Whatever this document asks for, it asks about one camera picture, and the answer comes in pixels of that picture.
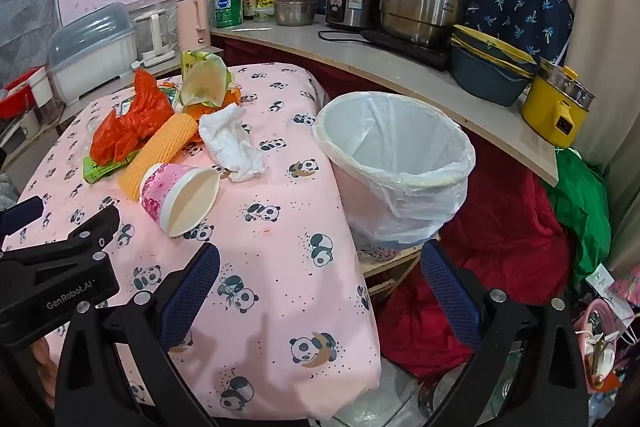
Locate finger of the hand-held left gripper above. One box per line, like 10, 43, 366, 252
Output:
0, 196, 45, 238
0, 205, 122, 280

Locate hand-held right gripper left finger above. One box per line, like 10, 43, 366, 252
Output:
54, 243, 223, 427

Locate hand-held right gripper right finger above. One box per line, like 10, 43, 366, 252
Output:
420, 239, 591, 427

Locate pink paper cup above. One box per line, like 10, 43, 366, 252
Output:
140, 163, 221, 239

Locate large orange foam net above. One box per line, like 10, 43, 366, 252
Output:
117, 113, 198, 202

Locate orange plastic bag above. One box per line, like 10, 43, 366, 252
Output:
90, 69, 173, 166

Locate pink trash bin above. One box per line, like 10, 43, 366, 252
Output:
314, 92, 473, 259

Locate white tissue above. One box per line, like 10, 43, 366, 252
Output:
199, 103, 265, 184

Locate clear plastic wrapper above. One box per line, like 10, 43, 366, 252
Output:
179, 59, 235, 110

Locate orange snack packet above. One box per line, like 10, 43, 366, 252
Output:
185, 87, 243, 118

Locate yellow-green packet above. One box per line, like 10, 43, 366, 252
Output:
180, 49, 221, 75

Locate person's left hand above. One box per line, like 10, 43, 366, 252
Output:
30, 336, 59, 409

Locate wooden stool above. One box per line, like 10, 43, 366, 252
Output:
357, 242, 432, 303

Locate red cloth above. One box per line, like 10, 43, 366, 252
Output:
212, 32, 576, 380

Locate pink panda print blanket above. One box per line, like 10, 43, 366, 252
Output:
0, 63, 382, 423

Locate red white storage box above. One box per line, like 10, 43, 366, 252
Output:
0, 67, 48, 120

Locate pink plastic basket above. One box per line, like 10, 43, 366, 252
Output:
572, 297, 640, 388

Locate green cloth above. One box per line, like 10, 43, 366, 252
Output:
545, 149, 613, 283

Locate clear lid dish box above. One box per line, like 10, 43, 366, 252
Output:
47, 3, 138, 104

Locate wooden side shelf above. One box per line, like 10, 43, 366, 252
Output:
0, 54, 183, 168

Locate white glass kettle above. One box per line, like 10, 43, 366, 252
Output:
134, 9, 177, 62

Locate yellow electric pot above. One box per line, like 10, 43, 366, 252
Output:
521, 59, 597, 148

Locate blue basin yellow rim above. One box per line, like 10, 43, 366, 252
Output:
452, 24, 538, 66
451, 34, 536, 75
450, 43, 533, 108

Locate pink electric kettle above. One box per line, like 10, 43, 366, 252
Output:
175, 0, 212, 54

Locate black induction cooker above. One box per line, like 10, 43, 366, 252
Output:
360, 28, 453, 72

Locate grey curved counter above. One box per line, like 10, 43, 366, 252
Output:
210, 19, 560, 188

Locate green tin can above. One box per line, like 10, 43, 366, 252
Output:
212, 0, 244, 29

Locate beige curtain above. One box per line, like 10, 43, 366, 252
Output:
532, 0, 640, 188

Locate large steel steamer pot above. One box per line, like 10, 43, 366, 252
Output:
367, 0, 485, 48

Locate small steel pot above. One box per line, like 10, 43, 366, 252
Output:
273, 0, 318, 28

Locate black power cable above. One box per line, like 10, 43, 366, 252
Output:
318, 29, 381, 44

